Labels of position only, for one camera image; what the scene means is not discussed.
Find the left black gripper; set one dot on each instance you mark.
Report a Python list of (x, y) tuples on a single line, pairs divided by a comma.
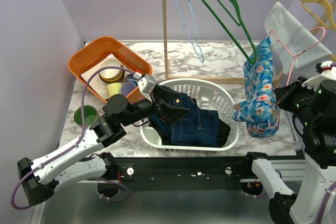
[(170, 114)]

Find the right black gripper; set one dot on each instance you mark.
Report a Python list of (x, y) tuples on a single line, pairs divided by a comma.
[(283, 94)]

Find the blue floral garment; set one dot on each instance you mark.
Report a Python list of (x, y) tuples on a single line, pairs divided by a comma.
[(259, 111)]

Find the blue denim shorts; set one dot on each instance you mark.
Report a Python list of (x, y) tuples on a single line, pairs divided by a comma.
[(198, 128)]

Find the light blue wire hanger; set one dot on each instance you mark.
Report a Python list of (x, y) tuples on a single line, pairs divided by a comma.
[(190, 27)]

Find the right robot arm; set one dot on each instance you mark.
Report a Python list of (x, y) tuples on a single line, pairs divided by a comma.
[(315, 109)]

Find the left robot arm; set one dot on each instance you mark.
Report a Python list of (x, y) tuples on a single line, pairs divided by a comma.
[(41, 177)]

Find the yellow plastic hanger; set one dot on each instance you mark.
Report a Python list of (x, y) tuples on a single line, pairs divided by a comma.
[(326, 20)]

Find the white plastic laundry basket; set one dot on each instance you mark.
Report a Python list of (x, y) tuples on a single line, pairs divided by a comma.
[(209, 96)]

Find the purple cup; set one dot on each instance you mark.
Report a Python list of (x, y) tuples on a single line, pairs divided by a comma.
[(127, 88)]

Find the dark blue striped cup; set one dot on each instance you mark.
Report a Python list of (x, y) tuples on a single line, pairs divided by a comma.
[(131, 78)]

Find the light grey cloth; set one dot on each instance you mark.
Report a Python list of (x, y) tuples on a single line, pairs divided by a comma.
[(293, 43)]

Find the yellow cup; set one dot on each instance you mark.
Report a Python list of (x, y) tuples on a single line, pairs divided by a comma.
[(113, 89)]

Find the patterned ceramic bowl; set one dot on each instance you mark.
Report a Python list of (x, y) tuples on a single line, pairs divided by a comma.
[(111, 75)]

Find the green floral mug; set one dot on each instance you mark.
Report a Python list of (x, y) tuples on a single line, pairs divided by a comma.
[(90, 115)]

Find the black mounting base bar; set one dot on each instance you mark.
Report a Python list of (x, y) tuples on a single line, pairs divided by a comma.
[(178, 173)]

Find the orange plastic bin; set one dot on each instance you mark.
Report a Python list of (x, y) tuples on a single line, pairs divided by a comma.
[(88, 60)]

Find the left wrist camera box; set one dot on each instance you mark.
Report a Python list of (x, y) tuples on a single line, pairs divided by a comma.
[(146, 86)]

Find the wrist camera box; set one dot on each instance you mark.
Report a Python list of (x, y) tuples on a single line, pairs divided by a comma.
[(326, 71), (146, 86)]

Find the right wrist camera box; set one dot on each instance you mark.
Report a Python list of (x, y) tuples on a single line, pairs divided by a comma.
[(326, 71)]

